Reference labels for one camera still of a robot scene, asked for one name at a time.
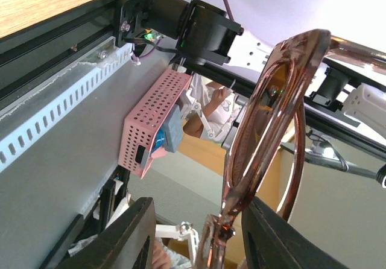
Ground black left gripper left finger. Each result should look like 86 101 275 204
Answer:
57 197 156 269

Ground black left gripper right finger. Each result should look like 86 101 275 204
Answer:
242 197 347 269

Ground brown translucent sunglasses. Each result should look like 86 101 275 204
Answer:
195 29 386 269

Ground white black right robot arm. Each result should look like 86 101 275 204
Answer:
144 0 385 128

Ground pink perforated box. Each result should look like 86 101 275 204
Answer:
118 69 191 178

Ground light blue slotted cable duct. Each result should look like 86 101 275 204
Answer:
1 44 133 171

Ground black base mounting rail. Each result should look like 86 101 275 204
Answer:
1 0 144 106

